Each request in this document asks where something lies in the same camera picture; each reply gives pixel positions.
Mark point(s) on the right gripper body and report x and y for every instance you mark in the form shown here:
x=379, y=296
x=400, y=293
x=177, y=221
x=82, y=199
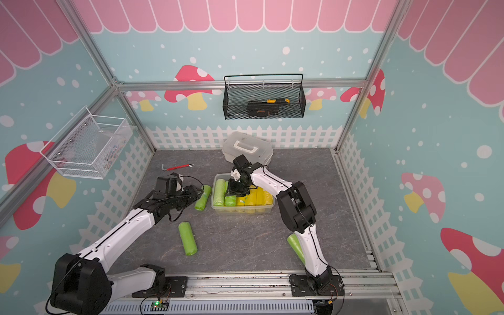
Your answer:
x=238, y=188

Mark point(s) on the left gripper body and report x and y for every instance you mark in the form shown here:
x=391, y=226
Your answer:
x=183, y=199

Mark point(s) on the light green roll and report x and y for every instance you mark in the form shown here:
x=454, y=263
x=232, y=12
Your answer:
x=219, y=193

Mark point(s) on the clear plastic storage box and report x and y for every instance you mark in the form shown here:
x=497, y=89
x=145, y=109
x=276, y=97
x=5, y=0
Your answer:
x=254, y=210

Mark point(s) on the yellow roll with blue label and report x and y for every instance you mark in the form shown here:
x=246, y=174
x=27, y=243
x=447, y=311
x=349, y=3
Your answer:
x=260, y=199

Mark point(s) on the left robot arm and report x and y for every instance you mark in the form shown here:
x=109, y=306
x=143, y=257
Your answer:
x=82, y=283

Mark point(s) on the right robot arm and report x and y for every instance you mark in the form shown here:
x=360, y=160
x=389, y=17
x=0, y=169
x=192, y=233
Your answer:
x=296, y=209

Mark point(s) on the black tool in basket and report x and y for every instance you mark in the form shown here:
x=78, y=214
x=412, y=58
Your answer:
x=262, y=109

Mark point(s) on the yellow black screwdriver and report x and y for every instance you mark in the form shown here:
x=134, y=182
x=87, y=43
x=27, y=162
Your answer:
x=275, y=101

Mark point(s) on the small circuit board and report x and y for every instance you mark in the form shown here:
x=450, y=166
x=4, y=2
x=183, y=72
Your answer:
x=159, y=306

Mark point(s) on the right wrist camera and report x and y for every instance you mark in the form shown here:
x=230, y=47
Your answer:
x=236, y=175

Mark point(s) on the red handled hex key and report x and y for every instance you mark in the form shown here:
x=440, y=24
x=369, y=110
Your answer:
x=164, y=168

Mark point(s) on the white lidded case with handle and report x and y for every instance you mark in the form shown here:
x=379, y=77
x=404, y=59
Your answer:
x=253, y=148

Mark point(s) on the black wire mesh basket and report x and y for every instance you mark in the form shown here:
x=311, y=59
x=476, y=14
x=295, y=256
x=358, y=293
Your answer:
x=240, y=89

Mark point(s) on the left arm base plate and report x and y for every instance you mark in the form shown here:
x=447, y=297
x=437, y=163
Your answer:
x=172, y=286

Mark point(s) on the white wire basket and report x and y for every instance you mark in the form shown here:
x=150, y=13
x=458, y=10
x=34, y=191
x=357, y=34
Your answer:
x=88, y=145

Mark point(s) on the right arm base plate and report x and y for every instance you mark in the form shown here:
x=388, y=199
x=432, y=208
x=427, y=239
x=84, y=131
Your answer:
x=300, y=287

